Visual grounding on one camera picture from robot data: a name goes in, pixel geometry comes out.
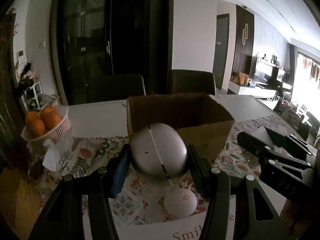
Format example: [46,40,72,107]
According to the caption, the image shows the white fruit basket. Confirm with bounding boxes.
[21,105,71,144]

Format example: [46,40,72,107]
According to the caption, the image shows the orange fruit front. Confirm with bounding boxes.
[28,119,46,138]

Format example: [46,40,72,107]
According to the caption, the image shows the white round deer night light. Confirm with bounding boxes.
[164,188,198,219]

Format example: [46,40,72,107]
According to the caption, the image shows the dark wall panel with ornament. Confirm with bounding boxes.
[232,5,254,76]

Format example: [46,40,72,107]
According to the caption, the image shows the orange fruit left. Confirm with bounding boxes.
[25,111,41,126]

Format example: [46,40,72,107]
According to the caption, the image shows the black dining chair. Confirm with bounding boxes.
[169,69,216,95]

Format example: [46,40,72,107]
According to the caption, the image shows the brown cardboard box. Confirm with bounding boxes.
[127,93,235,163]

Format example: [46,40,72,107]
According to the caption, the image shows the white tv console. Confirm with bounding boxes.
[227,57,292,101]

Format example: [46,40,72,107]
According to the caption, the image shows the silver egg-shaped device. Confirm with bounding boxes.
[130,123,188,187]

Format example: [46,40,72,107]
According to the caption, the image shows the orange fruit right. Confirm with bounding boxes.
[40,106,62,131]

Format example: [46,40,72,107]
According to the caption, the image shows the dark interior door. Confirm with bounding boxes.
[213,14,229,90]

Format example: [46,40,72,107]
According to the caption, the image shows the dark glass cabinet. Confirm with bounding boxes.
[49,0,173,106]

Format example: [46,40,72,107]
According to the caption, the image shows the orange fruit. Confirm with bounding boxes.
[40,106,62,131]
[25,111,41,126]
[28,119,46,138]

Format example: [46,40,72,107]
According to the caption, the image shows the patterned floral table mat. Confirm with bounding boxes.
[37,114,301,227]

